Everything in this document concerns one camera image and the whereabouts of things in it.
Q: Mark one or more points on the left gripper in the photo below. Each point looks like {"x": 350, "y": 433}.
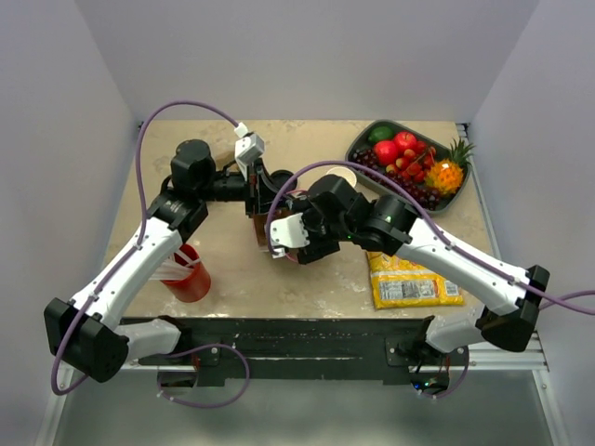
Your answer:
{"x": 261, "y": 197}

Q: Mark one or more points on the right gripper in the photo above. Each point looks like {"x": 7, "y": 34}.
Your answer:
{"x": 317, "y": 247}

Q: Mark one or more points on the brown paper bag pink handles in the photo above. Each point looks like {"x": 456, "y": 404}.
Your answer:
{"x": 259, "y": 221}

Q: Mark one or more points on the white paper cup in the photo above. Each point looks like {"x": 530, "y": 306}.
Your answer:
{"x": 345, "y": 173}

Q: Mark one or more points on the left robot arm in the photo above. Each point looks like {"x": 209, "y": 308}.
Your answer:
{"x": 83, "y": 330}

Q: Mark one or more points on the black coffee lid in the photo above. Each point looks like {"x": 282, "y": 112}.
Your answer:
{"x": 279, "y": 177}

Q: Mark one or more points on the red apple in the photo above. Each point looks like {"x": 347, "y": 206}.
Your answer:
{"x": 405, "y": 141}
{"x": 386, "y": 152}

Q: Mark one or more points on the yellow snack bag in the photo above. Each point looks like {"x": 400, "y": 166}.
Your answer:
{"x": 398, "y": 283}

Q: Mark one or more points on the green lime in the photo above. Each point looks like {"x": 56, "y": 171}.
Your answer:
{"x": 380, "y": 133}

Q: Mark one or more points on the dark red grapes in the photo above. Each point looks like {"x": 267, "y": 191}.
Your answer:
{"x": 427, "y": 197}

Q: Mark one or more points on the red cherries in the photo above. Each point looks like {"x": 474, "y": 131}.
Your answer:
{"x": 414, "y": 163}

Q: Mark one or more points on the grey fruit tray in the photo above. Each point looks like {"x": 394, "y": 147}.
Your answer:
{"x": 382, "y": 185}

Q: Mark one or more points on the red straw holder cup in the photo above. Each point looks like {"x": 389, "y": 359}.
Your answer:
{"x": 193, "y": 284}

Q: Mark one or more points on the white wrapped straws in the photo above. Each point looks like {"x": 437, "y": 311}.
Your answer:
{"x": 178, "y": 266}

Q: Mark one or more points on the toy pineapple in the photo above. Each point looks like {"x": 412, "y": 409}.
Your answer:
{"x": 447, "y": 176}

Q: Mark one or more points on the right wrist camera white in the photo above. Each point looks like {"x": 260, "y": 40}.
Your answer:
{"x": 288, "y": 233}

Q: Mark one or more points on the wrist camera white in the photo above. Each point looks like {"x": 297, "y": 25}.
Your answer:
{"x": 288, "y": 233}
{"x": 248, "y": 147}

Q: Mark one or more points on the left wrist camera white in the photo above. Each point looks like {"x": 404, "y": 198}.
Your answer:
{"x": 248, "y": 147}

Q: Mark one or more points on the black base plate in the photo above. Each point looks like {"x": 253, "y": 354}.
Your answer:
{"x": 300, "y": 349}

